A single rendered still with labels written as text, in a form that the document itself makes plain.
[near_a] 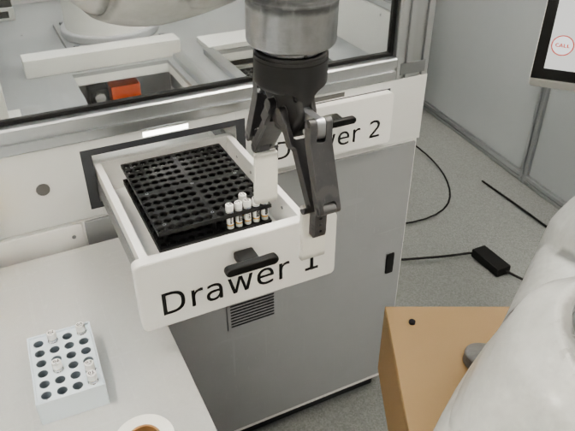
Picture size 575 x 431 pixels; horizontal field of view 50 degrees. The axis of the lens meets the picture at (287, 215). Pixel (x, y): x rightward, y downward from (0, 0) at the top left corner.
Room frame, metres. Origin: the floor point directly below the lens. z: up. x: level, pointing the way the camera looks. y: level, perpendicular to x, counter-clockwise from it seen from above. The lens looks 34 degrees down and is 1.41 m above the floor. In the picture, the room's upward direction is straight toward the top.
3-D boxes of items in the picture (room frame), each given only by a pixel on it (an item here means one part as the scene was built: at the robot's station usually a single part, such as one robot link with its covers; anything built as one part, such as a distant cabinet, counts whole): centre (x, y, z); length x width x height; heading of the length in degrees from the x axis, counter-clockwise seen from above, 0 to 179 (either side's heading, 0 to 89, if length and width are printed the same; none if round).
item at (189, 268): (0.67, 0.06, 0.87); 0.29 x 0.02 x 0.11; 116
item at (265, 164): (0.66, 0.03, 1.02); 0.03 x 0.01 x 0.07; 116
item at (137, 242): (0.86, 0.16, 0.86); 0.40 x 0.26 x 0.06; 26
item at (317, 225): (0.53, -0.04, 1.05); 0.03 x 0.01 x 0.05; 26
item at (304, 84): (0.60, 0.00, 1.16); 0.08 x 0.07 x 0.09; 26
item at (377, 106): (1.10, -0.08, 0.87); 0.29 x 0.02 x 0.11; 116
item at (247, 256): (0.65, 0.05, 0.91); 0.07 x 0.04 x 0.01; 116
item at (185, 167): (0.85, 0.15, 0.87); 0.22 x 0.18 x 0.06; 26
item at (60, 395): (0.57, 0.29, 0.78); 0.12 x 0.08 x 0.04; 24
